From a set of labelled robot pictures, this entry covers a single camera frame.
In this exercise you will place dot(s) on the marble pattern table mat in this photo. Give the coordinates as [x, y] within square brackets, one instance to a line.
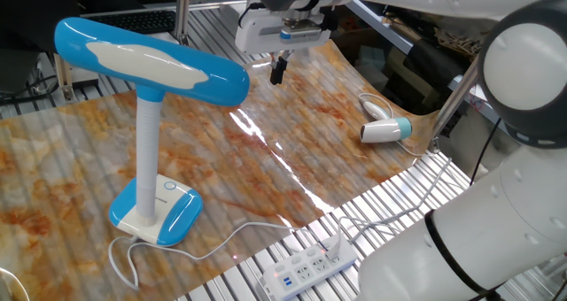
[66, 159]

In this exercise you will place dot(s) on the aluminium frame beam with bracket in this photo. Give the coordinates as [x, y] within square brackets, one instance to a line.
[77, 82]

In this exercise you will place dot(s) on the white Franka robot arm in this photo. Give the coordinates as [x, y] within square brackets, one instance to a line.
[487, 203]

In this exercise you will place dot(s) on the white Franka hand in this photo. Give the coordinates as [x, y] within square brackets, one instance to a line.
[257, 35]

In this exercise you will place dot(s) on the black computer keyboard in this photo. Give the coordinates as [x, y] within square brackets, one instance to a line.
[142, 22]

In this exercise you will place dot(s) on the blue and white desk lamp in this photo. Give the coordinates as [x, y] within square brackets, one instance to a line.
[155, 62]

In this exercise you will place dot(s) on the white and teal hair dryer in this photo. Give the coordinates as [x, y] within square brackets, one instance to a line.
[385, 130]

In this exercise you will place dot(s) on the silver wrist camera blue cap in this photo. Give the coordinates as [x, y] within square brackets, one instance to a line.
[301, 33]

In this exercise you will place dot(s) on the white power strip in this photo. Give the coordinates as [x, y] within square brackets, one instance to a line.
[305, 272]

